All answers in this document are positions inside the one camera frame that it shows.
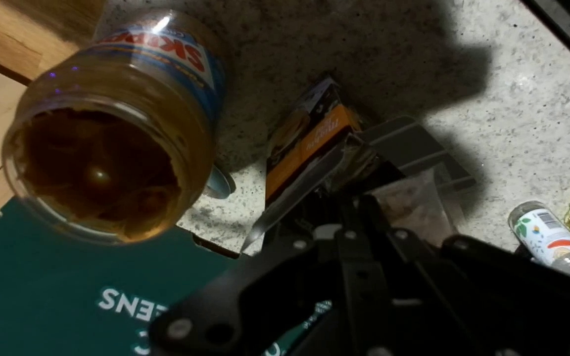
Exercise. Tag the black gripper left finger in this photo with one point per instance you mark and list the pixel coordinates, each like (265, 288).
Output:
(285, 304)

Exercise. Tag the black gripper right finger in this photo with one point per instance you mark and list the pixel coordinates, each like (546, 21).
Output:
(495, 304)

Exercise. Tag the orange black packet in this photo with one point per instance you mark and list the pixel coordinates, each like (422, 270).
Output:
(311, 142)

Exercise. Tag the green cardboard box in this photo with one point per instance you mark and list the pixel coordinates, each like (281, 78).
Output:
(34, 290)

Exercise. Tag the blue jar lid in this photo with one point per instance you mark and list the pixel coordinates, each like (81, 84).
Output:
(222, 185)

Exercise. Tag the clear plastic bag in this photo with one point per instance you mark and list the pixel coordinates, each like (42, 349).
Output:
(404, 150)

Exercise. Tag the open peanut butter jar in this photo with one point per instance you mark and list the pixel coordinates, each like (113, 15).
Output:
(113, 165)

